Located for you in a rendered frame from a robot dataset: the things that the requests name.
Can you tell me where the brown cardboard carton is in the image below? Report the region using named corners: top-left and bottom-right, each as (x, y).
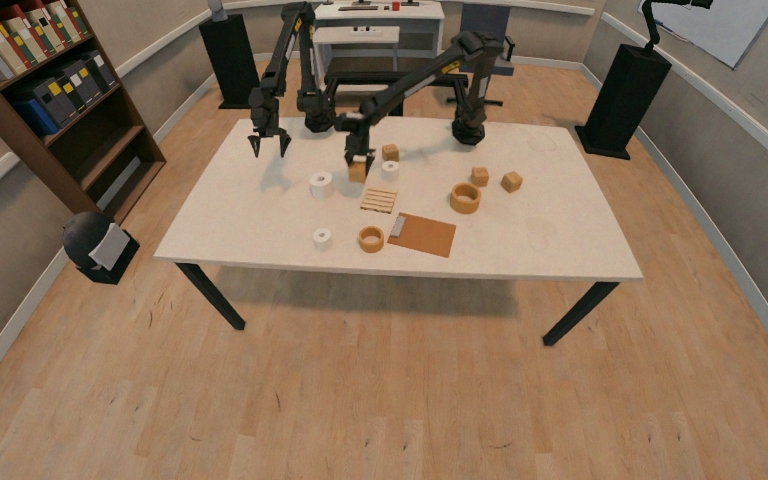
top-left (348, 158), bottom-right (368, 182)
top-left (470, 167), bottom-right (490, 187)
top-left (501, 171), bottom-right (523, 193)
top-left (382, 144), bottom-right (399, 162)

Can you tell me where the small wooden pallet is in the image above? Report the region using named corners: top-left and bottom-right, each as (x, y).
top-left (360, 186), bottom-right (398, 214)

